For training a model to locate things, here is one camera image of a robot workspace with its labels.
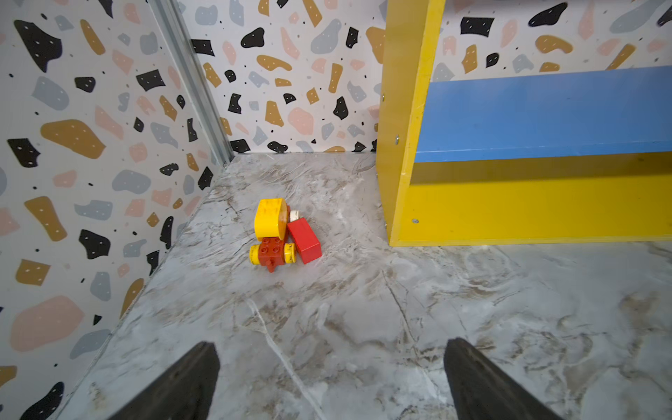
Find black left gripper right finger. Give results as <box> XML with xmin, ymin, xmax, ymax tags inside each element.
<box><xmin>444</xmin><ymin>338</ymin><xmax>559</xmax><ymax>420</ymax></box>

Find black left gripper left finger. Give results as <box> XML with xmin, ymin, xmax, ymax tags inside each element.
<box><xmin>112</xmin><ymin>341</ymin><xmax>220</xmax><ymax>420</ymax></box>

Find red yellow toy block vehicle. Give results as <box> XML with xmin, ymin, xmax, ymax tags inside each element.
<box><xmin>248</xmin><ymin>198</ymin><xmax>323</xmax><ymax>273</ymax></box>

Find yellow shelf pink blue boards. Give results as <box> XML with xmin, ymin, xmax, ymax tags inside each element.
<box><xmin>376</xmin><ymin>1</ymin><xmax>671</xmax><ymax>247</ymax></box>

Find grey metal corner profile left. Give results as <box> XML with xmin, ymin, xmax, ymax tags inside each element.
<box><xmin>148</xmin><ymin>0</ymin><xmax>234</xmax><ymax>166</ymax></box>

